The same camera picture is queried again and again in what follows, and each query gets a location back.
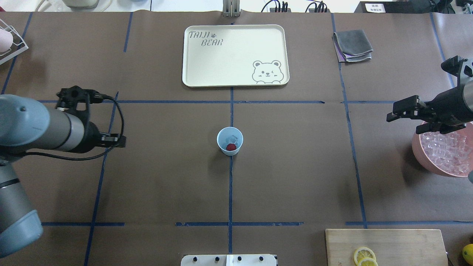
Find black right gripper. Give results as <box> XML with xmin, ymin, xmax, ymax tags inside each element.
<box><xmin>387</xmin><ymin>86</ymin><xmax>472</xmax><ymax>134</ymax></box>

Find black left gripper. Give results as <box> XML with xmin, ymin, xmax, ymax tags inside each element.
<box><xmin>76</xmin><ymin>122</ymin><xmax>126</xmax><ymax>154</ymax></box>

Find red strawberry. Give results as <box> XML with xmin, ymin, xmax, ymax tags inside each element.
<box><xmin>225</xmin><ymin>143</ymin><xmax>238</xmax><ymax>151</ymax></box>

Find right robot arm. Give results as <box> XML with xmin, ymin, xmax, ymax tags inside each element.
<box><xmin>386</xmin><ymin>81</ymin><xmax>473</xmax><ymax>134</ymax></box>

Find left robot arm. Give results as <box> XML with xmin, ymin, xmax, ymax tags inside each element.
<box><xmin>0</xmin><ymin>90</ymin><xmax>126</xmax><ymax>258</ymax></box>

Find clear ice cubes pile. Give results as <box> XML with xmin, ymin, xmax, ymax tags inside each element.
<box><xmin>420</xmin><ymin>132</ymin><xmax>472</xmax><ymax>176</ymax></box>

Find light blue plastic cup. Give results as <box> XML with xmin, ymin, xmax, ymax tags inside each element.
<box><xmin>216</xmin><ymin>127</ymin><xmax>244</xmax><ymax>156</ymax></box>

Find ice cubes in cup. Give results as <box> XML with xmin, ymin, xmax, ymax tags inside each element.
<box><xmin>223</xmin><ymin>134</ymin><xmax>239</xmax><ymax>146</ymax></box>

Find pink plastic cup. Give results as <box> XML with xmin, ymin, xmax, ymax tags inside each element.
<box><xmin>0</xmin><ymin>28</ymin><xmax>13</xmax><ymax>54</ymax></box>

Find pink bowl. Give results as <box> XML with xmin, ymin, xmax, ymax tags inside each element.
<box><xmin>412</xmin><ymin>122</ymin><xmax>472</xmax><ymax>177</ymax></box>

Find grey folded cloth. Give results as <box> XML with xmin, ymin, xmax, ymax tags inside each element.
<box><xmin>332</xmin><ymin>29</ymin><xmax>373</xmax><ymax>63</ymax></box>

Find purple folded cloth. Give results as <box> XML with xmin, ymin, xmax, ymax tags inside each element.
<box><xmin>333</xmin><ymin>41</ymin><xmax>347</xmax><ymax>63</ymax></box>

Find bamboo cutting board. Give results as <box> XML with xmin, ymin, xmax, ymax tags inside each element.
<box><xmin>325</xmin><ymin>229</ymin><xmax>448</xmax><ymax>266</ymax></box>

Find cream bear serving tray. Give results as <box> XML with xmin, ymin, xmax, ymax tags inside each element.
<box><xmin>182</xmin><ymin>25</ymin><xmax>290</xmax><ymax>88</ymax></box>

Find lemon slices stack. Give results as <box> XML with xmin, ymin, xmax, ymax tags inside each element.
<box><xmin>353</xmin><ymin>246</ymin><xmax>378</xmax><ymax>266</ymax></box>

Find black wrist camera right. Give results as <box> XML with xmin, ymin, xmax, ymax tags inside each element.
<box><xmin>440</xmin><ymin>55</ymin><xmax>473</xmax><ymax>86</ymax></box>

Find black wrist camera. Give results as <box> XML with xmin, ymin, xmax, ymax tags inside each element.
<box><xmin>440</xmin><ymin>55</ymin><xmax>473</xmax><ymax>86</ymax></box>
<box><xmin>55</xmin><ymin>86</ymin><xmax>108</xmax><ymax>126</ymax></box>

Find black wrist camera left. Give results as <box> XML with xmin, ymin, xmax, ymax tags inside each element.
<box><xmin>55</xmin><ymin>86</ymin><xmax>108</xmax><ymax>126</ymax></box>

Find white wire cup rack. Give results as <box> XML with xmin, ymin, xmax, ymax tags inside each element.
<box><xmin>0</xmin><ymin>20</ymin><xmax>29</xmax><ymax>65</ymax></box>

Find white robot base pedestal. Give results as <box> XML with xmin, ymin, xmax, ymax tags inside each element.
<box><xmin>180</xmin><ymin>254</ymin><xmax>278</xmax><ymax>266</ymax></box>

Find aluminium frame post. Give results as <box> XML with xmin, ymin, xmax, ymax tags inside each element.
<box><xmin>222</xmin><ymin>0</ymin><xmax>241</xmax><ymax>17</ymax></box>

